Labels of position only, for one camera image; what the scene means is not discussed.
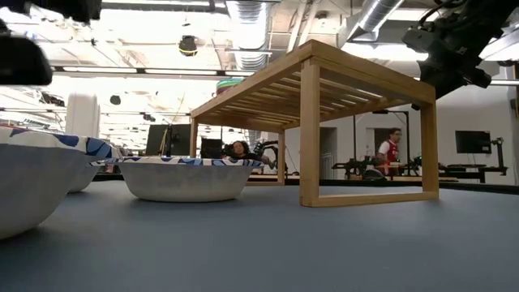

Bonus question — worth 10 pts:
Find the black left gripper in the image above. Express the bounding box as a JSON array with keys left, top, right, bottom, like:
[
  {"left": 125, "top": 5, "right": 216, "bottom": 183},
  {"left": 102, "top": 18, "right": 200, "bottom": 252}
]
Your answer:
[{"left": 0, "top": 19, "right": 54, "bottom": 87}]

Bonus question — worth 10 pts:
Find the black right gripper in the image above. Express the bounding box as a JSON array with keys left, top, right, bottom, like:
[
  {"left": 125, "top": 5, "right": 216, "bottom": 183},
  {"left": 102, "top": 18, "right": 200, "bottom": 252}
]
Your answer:
[{"left": 419, "top": 24, "right": 493, "bottom": 101}]

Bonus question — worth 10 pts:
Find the blue patterned paper bowl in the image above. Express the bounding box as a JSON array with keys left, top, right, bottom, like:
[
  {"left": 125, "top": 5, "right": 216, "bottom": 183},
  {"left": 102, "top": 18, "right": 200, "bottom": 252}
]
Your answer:
[
  {"left": 0, "top": 124, "right": 119, "bottom": 241},
  {"left": 67, "top": 161, "right": 102, "bottom": 194},
  {"left": 105, "top": 156, "right": 265, "bottom": 204}
]

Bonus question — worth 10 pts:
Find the wooden slatted shelf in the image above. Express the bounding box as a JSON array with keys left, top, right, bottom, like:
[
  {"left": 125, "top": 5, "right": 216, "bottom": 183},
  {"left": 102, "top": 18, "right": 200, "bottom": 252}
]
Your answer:
[{"left": 189, "top": 39, "right": 440, "bottom": 208}]

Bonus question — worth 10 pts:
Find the black light stand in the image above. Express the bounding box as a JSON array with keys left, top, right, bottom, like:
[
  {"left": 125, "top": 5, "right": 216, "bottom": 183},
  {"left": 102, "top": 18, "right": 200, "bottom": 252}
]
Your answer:
[{"left": 353, "top": 109, "right": 410, "bottom": 179}]

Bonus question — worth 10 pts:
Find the person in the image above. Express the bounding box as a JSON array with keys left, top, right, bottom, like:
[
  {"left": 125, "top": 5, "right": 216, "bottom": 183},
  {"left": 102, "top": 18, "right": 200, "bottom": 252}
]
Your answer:
[
  {"left": 226, "top": 140, "right": 264, "bottom": 160},
  {"left": 376, "top": 127, "right": 403, "bottom": 176}
]

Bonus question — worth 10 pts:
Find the white column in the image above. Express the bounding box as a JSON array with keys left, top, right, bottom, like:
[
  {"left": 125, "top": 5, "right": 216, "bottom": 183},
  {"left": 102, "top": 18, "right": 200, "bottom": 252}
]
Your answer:
[{"left": 65, "top": 92, "right": 101, "bottom": 139}]

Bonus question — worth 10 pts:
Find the background black workstation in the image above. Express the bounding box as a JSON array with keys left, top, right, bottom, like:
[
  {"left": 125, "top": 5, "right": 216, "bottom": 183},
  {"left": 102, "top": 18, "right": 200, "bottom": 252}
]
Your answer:
[{"left": 438, "top": 136, "right": 508, "bottom": 183}]

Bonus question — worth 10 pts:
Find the ceiling light strip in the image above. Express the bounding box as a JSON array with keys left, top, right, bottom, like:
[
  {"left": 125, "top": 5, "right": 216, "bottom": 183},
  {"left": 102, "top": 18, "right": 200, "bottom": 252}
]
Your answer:
[{"left": 52, "top": 67, "right": 255, "bottom": 77}]

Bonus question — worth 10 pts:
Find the dark desk monitor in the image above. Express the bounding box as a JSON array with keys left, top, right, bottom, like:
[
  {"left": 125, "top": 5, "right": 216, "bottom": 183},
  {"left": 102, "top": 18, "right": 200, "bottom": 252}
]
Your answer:
[{"left": 144, "top": 123, "right": 191, "bottom": 157}]

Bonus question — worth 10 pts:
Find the black yellow ceiling dome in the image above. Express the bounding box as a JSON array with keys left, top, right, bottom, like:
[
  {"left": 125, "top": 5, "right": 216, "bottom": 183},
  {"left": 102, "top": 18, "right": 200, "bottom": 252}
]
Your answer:
[{"left": 178, "top": 35, "right": 199, "bottom": 58}]

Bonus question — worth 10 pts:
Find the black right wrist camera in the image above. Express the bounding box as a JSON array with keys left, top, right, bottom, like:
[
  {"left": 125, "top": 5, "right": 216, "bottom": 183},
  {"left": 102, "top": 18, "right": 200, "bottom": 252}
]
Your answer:
[{"left": 401, "top": 26, "right": 433, "bottom": 54}]

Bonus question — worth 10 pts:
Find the black wall monitor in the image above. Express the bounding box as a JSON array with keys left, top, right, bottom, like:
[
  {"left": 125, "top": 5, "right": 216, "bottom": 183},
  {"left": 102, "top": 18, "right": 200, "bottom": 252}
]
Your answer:
[{"left": 454, "top": 130, "right": 493, "bottom": 155}]

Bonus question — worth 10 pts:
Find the grey rectangular ceiling duct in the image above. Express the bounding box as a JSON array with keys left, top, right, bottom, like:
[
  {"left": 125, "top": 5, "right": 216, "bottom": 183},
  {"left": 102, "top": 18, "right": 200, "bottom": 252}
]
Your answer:
[{"left": 379, "top": 16, "right": 410, "bottom": 44}]

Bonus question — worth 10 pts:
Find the silver ribbed ceiling duct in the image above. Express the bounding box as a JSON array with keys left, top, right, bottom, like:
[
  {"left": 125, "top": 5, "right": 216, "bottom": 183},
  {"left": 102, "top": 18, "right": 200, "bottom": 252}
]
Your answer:
[
  {"left": 225, "top": 0, "right": 269, "bottom": 71},
  {"left": 346, "top": 0, "right": 406, "bottom": 41}
]

